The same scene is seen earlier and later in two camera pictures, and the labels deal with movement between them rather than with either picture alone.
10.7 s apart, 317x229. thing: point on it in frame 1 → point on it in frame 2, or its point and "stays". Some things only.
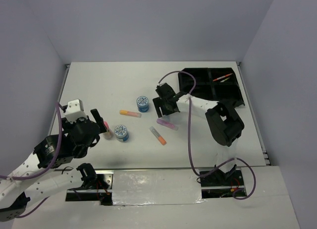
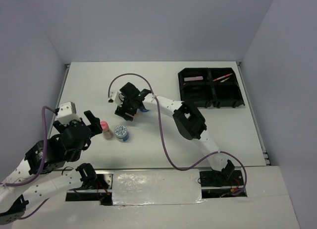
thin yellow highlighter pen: [225, 80] stays
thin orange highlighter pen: [222, 77] stays
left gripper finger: [99, 120] → [95, 127]
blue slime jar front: [121, 132] stays
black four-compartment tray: [216, 84] stays
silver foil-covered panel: [156, 187] stays
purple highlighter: [167, 124] → [193, 78]
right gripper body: [167, 111] → [128, 107]
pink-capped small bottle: [108, 135] stays
